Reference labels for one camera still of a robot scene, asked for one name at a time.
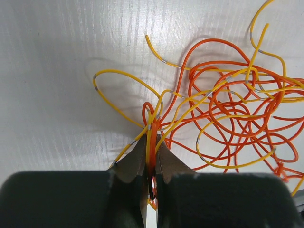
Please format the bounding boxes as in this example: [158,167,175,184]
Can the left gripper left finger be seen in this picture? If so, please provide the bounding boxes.
[0,136,148,228]

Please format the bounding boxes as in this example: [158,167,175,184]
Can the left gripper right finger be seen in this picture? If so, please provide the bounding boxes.
[156,143,299,228]

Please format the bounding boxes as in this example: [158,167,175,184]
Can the yellow wires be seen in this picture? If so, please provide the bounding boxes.
[92,0,304,209]

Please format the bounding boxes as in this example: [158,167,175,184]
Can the orange wire bundle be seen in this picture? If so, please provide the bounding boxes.
[142,38,304,200]

